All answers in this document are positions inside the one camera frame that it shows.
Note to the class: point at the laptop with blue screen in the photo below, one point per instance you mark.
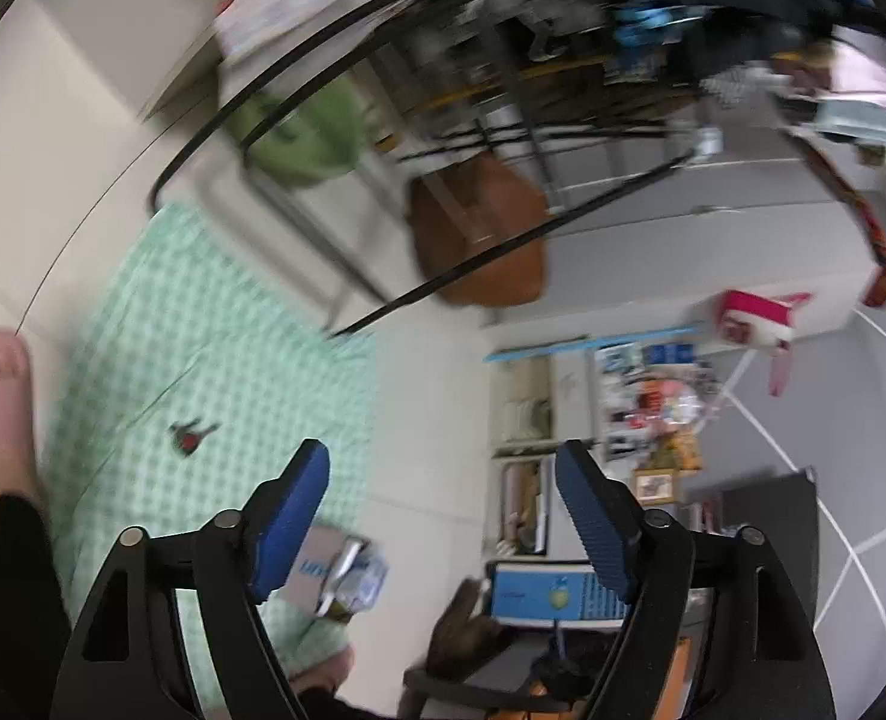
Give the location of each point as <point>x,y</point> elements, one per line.
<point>533,592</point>

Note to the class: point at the white cluttered shelf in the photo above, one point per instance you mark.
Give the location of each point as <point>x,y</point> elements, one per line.
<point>563,390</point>

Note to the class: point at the black trouser leg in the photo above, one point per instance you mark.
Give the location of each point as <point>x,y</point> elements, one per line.
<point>8,600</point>

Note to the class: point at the black desk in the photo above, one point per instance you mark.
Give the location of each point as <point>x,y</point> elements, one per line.
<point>488,694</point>

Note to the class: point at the green checked cloth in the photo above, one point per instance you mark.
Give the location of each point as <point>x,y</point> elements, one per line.
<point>210,330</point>

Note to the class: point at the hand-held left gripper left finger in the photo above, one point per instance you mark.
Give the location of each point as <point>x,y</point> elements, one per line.
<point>293,517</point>

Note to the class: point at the red black small tool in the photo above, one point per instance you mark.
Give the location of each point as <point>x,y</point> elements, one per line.
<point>188,439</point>

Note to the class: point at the small framed picture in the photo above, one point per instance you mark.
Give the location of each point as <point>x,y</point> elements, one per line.
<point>653,486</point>

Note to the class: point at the pale blue cloth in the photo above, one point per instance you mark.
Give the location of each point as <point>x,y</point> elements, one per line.
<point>863,124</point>

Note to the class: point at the pink garment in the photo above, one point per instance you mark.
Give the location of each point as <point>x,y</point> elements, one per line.
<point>878,79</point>

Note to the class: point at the white patterned bedding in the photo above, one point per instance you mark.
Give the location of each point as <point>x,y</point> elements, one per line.
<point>293,7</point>

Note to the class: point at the black metal rack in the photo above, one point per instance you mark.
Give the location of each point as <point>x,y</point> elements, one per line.
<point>372,313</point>

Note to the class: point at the dark brown object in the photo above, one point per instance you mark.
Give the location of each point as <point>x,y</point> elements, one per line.
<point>462,645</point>

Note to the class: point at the blue plastic bag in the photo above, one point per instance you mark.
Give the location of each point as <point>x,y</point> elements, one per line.
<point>645,19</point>

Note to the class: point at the red box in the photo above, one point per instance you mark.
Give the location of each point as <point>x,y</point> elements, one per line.
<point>750,307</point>

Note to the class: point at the black flat panel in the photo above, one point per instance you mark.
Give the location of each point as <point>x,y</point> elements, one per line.
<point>781,510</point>

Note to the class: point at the small cardboard box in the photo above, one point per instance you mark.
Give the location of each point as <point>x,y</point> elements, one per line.
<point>319,562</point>

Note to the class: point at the silver foil packet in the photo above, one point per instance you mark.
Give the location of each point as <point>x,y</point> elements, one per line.
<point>357,577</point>

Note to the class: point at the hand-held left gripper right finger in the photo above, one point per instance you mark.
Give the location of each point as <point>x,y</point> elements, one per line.
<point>593,525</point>

